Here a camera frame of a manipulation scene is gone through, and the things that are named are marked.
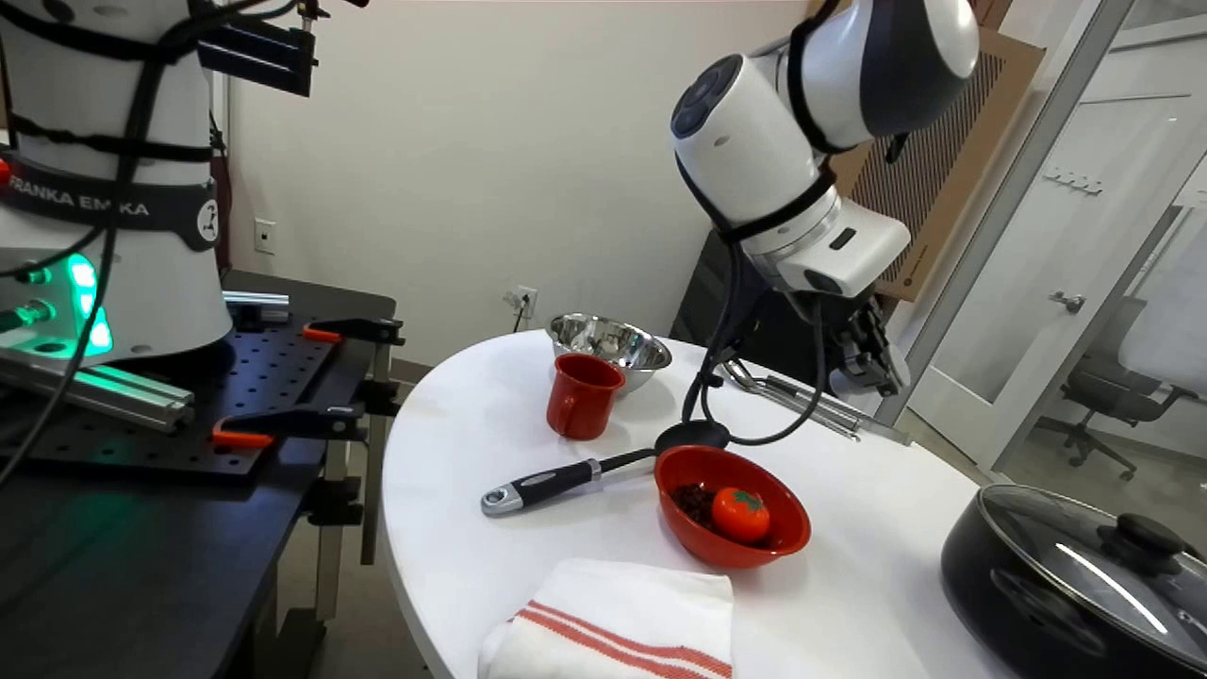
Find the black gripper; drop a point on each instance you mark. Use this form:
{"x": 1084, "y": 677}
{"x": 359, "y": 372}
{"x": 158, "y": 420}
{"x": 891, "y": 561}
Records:
{"x": 864, "y": 328}

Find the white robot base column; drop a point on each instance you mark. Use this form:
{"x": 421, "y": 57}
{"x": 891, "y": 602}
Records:
{"x": 136, "y": 289}

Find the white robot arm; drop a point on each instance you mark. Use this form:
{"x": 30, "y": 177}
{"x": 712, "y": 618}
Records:
{"x": 756, "y": 136}

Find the metal tongs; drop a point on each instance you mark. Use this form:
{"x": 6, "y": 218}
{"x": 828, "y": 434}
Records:
{"x": 807, "y": 403}

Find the white door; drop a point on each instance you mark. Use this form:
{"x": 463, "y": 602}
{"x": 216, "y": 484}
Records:
{"x": 1006, "y": 313}

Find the red tomato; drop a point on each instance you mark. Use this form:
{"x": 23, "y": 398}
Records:
{"x": 742, "y": 516}

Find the brown cardboard box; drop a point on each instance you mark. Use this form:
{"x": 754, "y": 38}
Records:
{"x": 975, "y": 189}

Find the red bowl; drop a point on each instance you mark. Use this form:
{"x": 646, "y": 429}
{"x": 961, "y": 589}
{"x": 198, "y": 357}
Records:
{"x": 737, "y": 556}

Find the black office chair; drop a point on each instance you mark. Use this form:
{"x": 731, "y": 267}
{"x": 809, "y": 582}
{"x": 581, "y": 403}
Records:
{"x": 1113, "y": 384}

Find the shiny metal bowl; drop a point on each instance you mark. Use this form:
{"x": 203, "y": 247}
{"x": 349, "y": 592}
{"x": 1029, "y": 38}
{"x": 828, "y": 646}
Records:
{"x": 637, "y": 359}

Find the black frying pan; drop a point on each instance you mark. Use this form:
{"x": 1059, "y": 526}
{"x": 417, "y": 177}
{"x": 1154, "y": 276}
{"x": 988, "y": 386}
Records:
{"x": 1006, "y": 623}

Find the red mug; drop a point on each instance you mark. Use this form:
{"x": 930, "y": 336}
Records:
{"x": 581, "y": 403}

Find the glass pan lid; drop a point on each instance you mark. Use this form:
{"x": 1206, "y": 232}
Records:
{"x": 1097, "y": 570}

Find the black serving spoon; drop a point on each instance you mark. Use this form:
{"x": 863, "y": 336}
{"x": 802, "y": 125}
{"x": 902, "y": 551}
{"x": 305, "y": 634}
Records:
{"x": 553, "y": 484}

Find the white towel with red stripes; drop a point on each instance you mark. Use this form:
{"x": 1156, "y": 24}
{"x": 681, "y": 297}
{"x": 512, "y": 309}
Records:
{"x": 604, "y": 618}

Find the black breadboard table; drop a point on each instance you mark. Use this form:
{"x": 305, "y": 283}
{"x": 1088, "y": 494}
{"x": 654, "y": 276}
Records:
{"x": 126, "y": 567}

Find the wall coat hooks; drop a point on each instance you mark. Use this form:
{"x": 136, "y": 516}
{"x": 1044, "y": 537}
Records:
{"x": 1077, "y": 185}

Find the black mounted camera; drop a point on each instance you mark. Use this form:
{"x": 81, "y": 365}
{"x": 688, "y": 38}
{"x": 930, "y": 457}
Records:
{"x": 252, "y": 50}

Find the aluminium rail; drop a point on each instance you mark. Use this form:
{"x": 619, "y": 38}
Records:
{"x": 114, "y": 390}

